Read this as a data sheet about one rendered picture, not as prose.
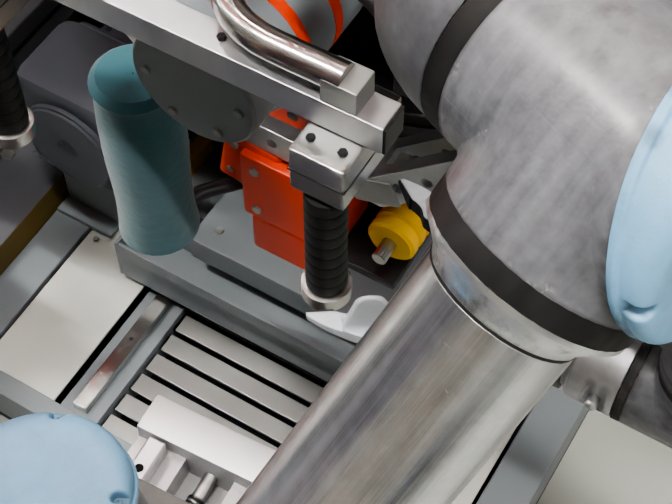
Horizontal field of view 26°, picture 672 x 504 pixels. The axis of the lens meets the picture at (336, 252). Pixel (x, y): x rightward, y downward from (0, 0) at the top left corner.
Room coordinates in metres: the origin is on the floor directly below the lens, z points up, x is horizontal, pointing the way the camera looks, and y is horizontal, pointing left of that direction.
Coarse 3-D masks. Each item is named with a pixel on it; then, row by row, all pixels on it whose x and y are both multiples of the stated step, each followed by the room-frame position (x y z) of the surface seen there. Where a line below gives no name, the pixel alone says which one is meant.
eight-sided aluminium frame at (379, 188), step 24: (264, 120) 0.95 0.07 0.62; (288, 120) 0.98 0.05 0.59; (264, 144) 0.94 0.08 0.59; (288, 144) 0.93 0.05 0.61; (408, 144) 0.91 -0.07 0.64; (432, 144) 0.89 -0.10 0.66; (384, 168) 0.88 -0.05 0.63; (408, 168) 0.86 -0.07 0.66; (432, 168) 0.84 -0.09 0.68; (360, 192) 0.88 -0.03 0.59; (384, 192) 0.87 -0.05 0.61
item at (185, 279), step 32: (192, 160) 1.24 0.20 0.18; (128, 256) 1.09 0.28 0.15; (160, 256) 1.09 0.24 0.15; (192, 256) 1.09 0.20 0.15; (160, 288) 1.07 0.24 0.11; (192, 288) 1.04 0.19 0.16; (224, 288) 1.04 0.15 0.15; (224, 320) 1.01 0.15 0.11; (256, 320) 0.98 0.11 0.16; (288, 320) 0.99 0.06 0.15; (288, 352) 0.96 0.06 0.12; (320, 352) 0.93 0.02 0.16
